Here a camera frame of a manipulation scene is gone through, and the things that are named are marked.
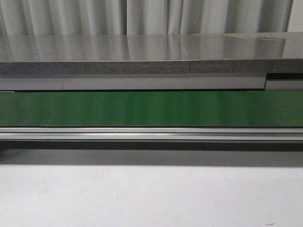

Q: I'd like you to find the green conveyor belt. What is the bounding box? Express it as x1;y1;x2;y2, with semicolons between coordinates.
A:
0;91;303;127

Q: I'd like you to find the dark granite countertop slab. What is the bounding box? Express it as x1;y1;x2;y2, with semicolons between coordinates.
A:
0;32;303;75

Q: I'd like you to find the grey pleated curtain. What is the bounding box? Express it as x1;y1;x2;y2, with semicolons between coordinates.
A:
0;0;303;35

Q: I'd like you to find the grey conveyor back rail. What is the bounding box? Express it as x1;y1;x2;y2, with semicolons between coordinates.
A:
0;73;303;91

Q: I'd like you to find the aluminium conveyor front rail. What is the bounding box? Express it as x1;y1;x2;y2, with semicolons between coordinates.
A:
0;127;303;142

